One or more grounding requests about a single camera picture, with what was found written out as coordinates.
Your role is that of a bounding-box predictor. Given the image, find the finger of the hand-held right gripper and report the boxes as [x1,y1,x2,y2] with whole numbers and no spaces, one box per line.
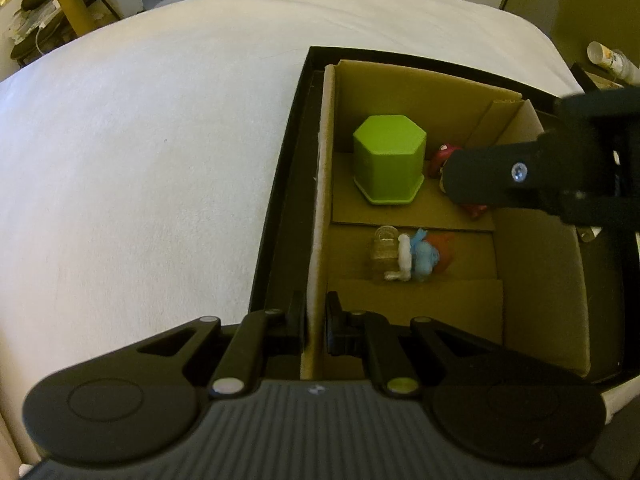
[444,132,556,209]

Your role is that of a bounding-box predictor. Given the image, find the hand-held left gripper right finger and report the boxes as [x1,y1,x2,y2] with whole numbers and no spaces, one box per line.
[324,291,503,401]

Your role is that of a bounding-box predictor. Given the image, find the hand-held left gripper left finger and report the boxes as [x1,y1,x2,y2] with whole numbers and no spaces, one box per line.
[134,291,307,400]

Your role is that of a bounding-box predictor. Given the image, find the pink figurine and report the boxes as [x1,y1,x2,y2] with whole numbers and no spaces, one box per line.
[429,144,493,221]

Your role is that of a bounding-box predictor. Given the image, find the small clear jar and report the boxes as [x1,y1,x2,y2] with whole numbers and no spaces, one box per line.
[371,226,401,281]

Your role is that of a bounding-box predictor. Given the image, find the green hexagonal box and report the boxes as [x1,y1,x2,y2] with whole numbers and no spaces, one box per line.
[352,115,427,206]

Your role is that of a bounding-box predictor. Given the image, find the brown cardboard box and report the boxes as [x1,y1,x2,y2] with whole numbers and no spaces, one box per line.
[300,59,593,381]

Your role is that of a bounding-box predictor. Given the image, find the small blue white toy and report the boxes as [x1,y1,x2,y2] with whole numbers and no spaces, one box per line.
[384,229,457,283]

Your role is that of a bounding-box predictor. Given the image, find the black tray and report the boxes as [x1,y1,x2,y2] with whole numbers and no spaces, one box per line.
[247,46,640,401]

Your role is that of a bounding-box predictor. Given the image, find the clear plastic cups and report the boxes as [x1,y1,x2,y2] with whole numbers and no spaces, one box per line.
[617,52,640,86]

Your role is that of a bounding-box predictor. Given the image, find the white and yellow paper cup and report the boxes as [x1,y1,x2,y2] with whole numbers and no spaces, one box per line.
[586,40,632,78]

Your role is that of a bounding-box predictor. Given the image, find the olive high-back chair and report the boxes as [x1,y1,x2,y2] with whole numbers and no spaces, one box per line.
[500,0,640,96]

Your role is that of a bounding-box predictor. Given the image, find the white bed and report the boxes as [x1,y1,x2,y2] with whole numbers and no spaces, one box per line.
[0,0,626,466]

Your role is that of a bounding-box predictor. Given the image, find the dark stool with clutter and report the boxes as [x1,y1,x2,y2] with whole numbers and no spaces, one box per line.
[7,0,121,68]

